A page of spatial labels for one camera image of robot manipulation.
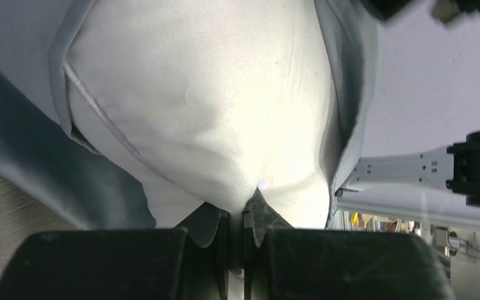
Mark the grey pillowcase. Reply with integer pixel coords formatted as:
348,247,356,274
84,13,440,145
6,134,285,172
0,0,379,231

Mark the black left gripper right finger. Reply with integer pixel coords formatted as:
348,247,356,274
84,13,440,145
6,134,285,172
242,191,455,299

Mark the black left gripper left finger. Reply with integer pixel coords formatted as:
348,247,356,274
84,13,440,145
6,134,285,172
0,204,228,299

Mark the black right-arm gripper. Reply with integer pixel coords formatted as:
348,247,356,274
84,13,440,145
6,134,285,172
361,0,480,23

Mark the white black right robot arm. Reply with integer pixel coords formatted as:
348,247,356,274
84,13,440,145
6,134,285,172
244,1,480,299

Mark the white pillow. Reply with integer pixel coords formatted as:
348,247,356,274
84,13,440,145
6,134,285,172
64,1,339,229

